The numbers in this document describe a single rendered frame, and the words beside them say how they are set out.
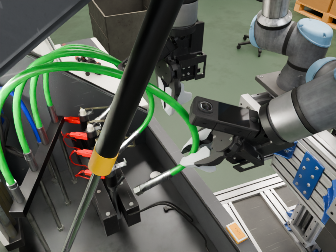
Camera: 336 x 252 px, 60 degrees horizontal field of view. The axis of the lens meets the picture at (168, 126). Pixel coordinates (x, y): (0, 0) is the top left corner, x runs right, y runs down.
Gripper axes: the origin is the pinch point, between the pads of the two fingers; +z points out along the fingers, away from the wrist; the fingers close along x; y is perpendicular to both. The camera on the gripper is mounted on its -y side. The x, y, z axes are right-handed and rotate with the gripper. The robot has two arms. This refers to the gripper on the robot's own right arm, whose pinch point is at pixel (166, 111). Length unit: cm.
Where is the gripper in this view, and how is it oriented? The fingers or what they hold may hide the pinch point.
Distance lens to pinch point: 66.4
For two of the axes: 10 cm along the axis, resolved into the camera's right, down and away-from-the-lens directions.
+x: -4.6, -5.7, 6.8
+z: 0.0, 7.6, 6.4
